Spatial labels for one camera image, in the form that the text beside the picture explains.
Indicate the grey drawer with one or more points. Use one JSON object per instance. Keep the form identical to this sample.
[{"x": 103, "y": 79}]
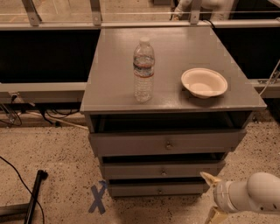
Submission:
[
  {"x": 159, "y": 134},
  {"x": 156, "y": 186},
  {"x": 161, "y": 166}
]

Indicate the clear plastic water bottle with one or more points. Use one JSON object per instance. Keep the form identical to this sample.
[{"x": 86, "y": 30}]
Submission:
[{"x": 143, "y": 70}]

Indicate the grey wooden drawer cabinet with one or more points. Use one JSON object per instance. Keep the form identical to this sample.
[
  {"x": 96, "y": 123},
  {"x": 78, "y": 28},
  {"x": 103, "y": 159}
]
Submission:
[{"x": 110, "y": 87}]

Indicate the white paper bowl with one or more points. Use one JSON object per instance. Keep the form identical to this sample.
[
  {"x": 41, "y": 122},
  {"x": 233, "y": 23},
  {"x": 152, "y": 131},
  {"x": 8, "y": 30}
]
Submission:
[{"x": 204, "y": 83}]

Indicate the grey bottom drawer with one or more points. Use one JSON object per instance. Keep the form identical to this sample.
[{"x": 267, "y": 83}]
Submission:
[{"x": 156, "y": 186}]

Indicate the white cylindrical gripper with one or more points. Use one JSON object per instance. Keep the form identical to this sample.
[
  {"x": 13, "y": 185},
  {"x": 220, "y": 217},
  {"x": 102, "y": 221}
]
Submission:
[{"x": 220, "y": 192}]

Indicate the blue tape cross mark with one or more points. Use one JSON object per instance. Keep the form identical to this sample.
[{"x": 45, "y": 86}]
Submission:
[{"x": 98, "y": 194}]

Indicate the black metal stand leg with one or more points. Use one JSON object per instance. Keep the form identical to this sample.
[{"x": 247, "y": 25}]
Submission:
[{"x": 26, "y": 210}]

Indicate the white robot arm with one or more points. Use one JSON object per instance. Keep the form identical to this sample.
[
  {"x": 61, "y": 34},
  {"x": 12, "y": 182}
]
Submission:
[{"x": 260, "y": 193}]

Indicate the grey top drawer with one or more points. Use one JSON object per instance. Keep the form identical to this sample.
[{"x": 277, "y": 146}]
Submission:
[{"x": 159, "y": 134}]

